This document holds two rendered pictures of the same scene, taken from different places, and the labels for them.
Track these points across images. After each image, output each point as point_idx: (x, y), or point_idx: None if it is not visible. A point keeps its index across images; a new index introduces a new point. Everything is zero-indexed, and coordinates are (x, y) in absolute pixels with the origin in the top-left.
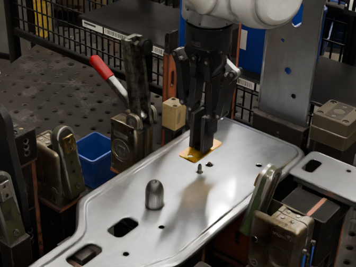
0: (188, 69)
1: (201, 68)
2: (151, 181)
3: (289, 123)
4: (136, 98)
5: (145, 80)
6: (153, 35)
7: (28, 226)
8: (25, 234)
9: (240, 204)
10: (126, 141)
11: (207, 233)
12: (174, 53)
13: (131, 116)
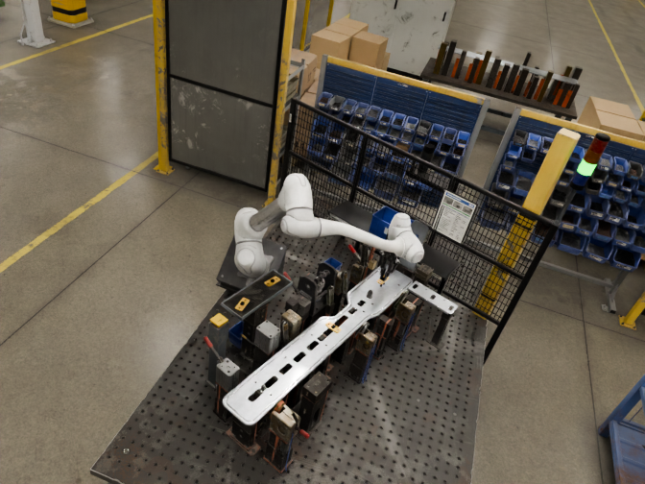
0: (383, 256)
1: (388, 258)
2: (370, 290)
3: (408, 269)
4: (364, 261)
5: (367, 255)
6: (359, 225)
7: None
8: (333, 302)
9: (394, 298)
10: (357, 273)
11: (385, 306)
12: (380, 253)
13: (361, 266)
